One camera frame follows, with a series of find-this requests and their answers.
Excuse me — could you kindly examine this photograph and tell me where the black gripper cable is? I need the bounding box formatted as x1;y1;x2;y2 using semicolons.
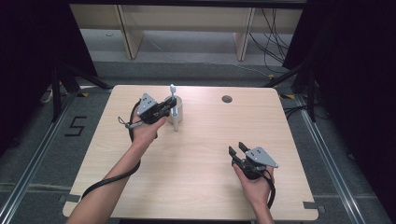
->
79;98;143;201
256;167;277;210

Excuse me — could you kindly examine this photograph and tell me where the person's right hand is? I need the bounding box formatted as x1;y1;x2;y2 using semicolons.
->
233;163;276;206

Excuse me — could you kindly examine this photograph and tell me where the white cup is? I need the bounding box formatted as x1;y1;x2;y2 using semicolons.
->
163;95;184;133

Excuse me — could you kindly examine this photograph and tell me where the bundle of black cables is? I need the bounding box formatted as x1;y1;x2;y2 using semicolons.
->
247;7;291;67

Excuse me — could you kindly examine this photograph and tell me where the grey cable plug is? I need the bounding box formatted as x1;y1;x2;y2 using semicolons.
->
117;116;145;131

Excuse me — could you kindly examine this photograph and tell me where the black floor cable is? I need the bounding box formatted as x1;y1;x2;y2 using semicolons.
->
284;108;307;120
283;105;310;112

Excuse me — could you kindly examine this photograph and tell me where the black metal stand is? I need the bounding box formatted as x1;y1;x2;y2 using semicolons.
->
262;55;319;123
50;61;114;123

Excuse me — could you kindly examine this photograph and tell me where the light blue toothbrush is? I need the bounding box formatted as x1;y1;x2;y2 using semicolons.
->
169;83;179;119

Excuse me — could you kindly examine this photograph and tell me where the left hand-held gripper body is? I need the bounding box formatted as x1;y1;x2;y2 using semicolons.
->
135;92;168;126

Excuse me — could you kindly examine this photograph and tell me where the dark curtain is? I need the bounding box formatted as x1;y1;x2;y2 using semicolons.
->
281;0;396;223
0;0;98;157

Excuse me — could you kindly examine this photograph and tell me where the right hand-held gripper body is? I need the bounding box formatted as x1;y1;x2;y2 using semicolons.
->
231;146;279;181

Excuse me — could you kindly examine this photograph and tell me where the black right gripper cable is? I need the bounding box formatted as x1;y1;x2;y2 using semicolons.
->
256;167;277;210

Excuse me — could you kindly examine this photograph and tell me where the aluminium floor rail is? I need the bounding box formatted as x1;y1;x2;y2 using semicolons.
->
293;94;367;224
0;91;78;224

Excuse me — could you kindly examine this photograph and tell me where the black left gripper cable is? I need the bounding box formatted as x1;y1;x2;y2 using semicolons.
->
79;98;143;201

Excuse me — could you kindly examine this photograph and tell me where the light wooden furniture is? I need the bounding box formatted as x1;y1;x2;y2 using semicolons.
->
69;3;304;62

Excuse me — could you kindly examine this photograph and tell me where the person's left hand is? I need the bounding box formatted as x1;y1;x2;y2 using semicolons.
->
129;112;168;149

